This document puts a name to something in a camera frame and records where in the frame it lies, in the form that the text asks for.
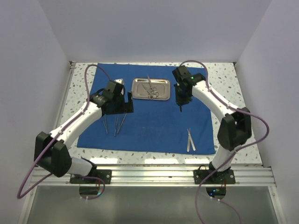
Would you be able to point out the blue surgical cloth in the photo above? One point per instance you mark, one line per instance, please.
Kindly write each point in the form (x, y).
(155, 126)

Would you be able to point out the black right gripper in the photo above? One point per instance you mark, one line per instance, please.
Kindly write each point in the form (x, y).
(180, 101)

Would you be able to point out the steel instrument tray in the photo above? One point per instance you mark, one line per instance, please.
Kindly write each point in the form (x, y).
(163, 87)

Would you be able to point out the aluminium front rail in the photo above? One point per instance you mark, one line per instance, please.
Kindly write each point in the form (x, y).
(182, 176)

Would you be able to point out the steel forceps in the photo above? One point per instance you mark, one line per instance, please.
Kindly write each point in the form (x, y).
(105, 124)

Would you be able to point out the steel tweezers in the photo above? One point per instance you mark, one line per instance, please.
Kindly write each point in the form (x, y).
(122, 121)

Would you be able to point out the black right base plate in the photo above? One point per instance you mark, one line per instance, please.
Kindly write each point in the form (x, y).
(219, 177)

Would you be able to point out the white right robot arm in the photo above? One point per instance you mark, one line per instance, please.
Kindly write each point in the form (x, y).
(235, 123)

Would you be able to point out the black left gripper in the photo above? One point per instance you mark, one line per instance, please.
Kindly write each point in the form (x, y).
(126, 107)

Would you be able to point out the steel hemostat clamp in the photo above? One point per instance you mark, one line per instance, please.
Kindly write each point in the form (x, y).
(151, 95)

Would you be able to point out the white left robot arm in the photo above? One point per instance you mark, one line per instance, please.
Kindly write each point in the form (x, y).
(52, 149)

